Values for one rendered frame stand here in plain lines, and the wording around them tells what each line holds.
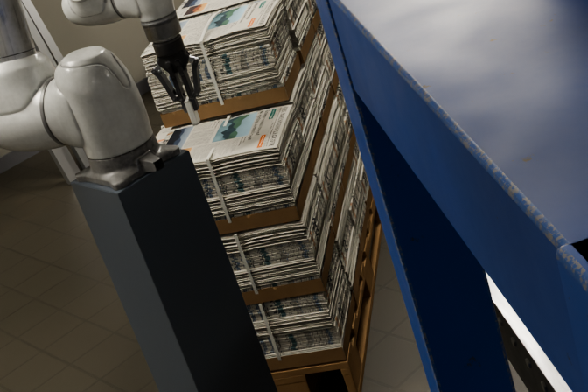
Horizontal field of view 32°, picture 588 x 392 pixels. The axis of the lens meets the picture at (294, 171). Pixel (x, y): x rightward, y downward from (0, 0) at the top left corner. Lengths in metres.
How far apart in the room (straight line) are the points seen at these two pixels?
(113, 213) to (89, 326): 1.70
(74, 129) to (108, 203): 0.17
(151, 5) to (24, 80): 0.40
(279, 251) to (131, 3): 0.77
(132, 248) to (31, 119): 0.35
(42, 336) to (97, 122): 1.92
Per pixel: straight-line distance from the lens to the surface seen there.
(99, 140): 2.18
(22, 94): 2.26
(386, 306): 3.36
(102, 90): 2.15
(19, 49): 2.29
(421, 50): 0.68
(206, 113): 2.90
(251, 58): 2.82
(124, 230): 2.22
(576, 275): 0.41
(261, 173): 2.63
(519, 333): 1.69
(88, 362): 3.68
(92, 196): 2.27
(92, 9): 2.55
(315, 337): 2.88
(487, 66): 0.63
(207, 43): 2.84
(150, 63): 2.89
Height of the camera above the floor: 1.77
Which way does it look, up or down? 23 degrees down
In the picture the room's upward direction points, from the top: 18 degrees counter-clockwise
